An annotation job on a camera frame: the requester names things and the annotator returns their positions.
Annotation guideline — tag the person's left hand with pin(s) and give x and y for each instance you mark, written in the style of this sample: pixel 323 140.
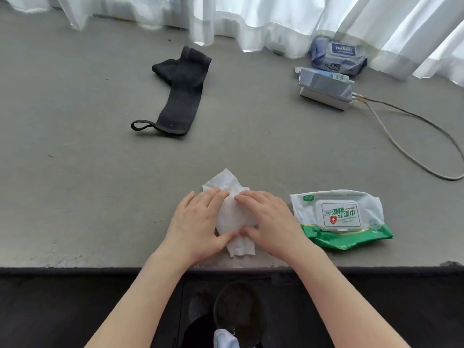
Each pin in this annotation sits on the person's left hand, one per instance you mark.
pixel 196 228

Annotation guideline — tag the person's right hand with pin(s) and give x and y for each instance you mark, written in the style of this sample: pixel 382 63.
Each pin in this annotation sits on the person's right hand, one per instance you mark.
pixel 275 224

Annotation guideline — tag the white wet wipe sheet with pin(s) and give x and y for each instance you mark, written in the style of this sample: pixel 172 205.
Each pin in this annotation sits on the white wet wipe sheet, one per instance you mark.
pixel 228 213

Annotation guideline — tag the white green wet wipes pack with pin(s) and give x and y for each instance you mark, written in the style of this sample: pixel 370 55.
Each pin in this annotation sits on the white green wet wipes pack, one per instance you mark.
pixel 341 217

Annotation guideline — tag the person's left forearm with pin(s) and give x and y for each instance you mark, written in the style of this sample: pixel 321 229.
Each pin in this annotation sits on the person's left forearm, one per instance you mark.
pixel 138 308

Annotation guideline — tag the person's right forearm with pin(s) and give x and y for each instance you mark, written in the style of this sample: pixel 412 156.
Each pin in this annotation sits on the person's right forearm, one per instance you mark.
pixel 344 304

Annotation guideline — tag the person's black trousers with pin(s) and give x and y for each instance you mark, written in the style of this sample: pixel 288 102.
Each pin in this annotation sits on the person's black trousers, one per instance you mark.
pixel 199 331

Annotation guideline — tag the person's grey shirt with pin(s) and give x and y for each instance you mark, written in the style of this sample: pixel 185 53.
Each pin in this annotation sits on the person's grey shirt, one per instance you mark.
pixel 225 338

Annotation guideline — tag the blue wipes pack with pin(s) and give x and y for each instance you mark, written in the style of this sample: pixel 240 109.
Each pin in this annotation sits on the blue wipes pack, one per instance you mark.
pixel 337 55

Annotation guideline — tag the grey power box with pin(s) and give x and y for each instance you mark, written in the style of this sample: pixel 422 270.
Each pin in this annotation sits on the grey power box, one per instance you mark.
pixel 325 87

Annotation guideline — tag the white curtain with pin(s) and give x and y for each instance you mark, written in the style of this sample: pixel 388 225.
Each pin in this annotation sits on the white curtain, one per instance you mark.
pixel 254 21

